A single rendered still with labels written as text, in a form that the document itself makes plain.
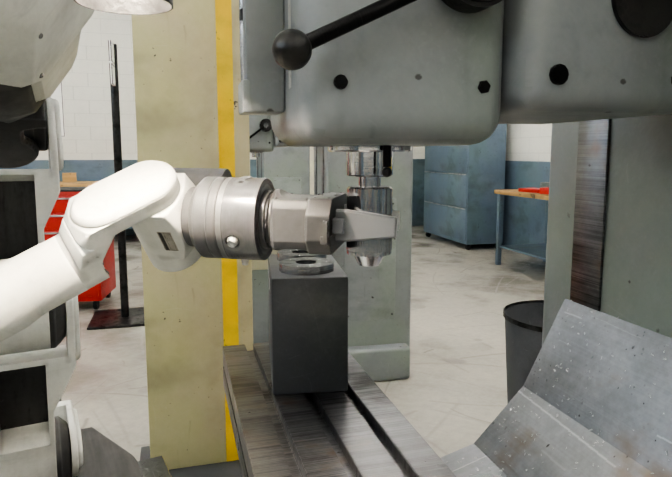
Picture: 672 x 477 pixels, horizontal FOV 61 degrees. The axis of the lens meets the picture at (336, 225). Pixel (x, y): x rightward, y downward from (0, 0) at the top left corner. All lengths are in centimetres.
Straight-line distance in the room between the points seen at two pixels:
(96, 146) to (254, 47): 911
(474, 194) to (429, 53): 737
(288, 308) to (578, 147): 49
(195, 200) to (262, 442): 36
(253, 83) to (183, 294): 185
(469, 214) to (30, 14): 729
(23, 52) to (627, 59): 68
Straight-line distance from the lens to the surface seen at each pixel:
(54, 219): 517
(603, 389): 83
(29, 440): 132
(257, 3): 56
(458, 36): 53
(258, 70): 55
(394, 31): 50
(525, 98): 54
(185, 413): 251
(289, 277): 89
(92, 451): 164
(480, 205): 793
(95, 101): 966
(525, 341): 247
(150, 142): 228
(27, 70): 86
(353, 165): 57
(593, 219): 87
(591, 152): 88
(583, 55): 57
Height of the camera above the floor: 130
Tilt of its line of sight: 7 degrees down
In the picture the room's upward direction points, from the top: straight up
